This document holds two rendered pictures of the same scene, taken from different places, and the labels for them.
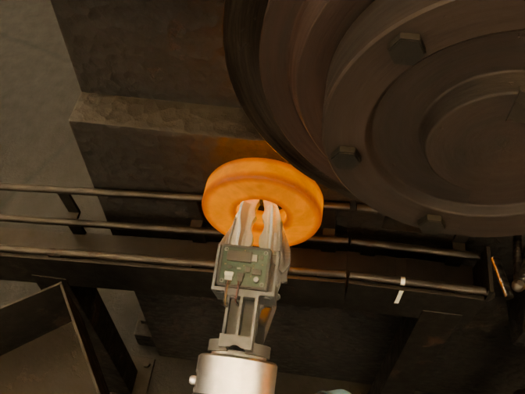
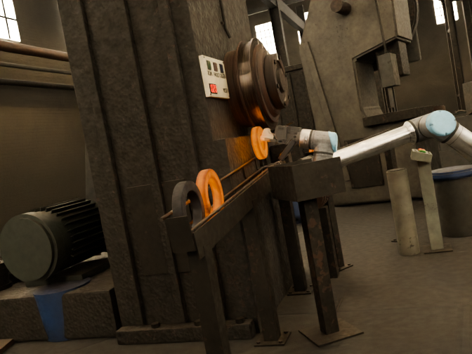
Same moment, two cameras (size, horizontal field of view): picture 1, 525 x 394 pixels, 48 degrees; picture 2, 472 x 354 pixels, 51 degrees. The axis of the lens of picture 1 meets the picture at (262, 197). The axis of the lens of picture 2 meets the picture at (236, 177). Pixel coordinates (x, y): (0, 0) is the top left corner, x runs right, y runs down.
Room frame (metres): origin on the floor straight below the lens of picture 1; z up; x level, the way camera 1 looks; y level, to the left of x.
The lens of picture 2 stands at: (0.11, 2.36, 0.82)
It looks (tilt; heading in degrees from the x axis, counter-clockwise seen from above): 3 degrees down; 281
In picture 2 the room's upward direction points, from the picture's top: 10 degrees counter-clockwise
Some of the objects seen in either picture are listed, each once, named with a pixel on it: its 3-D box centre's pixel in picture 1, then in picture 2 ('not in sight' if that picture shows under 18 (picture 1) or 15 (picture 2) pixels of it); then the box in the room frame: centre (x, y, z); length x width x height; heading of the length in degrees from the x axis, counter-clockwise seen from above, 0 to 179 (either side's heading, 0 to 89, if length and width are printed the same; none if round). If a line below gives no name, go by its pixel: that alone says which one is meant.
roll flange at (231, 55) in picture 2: not in sight; (244, 88); (0.50, -0.21, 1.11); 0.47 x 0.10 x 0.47; 82
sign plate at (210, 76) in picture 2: not in sight; (215, 78); (0.57, 0.12, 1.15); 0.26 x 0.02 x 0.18; 82
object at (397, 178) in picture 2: not in sight; (402, 211); (-0.24, -0.76, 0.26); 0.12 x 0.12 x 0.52
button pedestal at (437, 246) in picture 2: not in sight; (429, 199); (-0.40, -0.77, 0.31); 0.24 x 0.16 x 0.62; 82
